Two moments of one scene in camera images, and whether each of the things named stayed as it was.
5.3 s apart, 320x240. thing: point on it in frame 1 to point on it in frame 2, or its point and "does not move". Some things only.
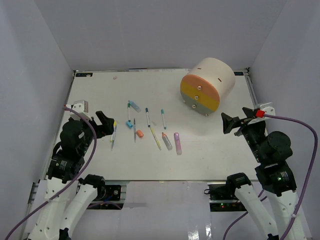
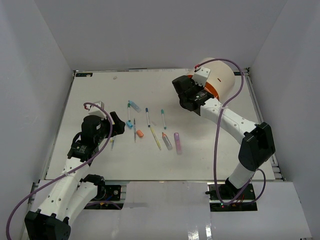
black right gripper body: [252, 132] to [198, 88]
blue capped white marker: [148, 119] does not move
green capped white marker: [128, 107] does not move
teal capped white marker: [162, 111] does not move
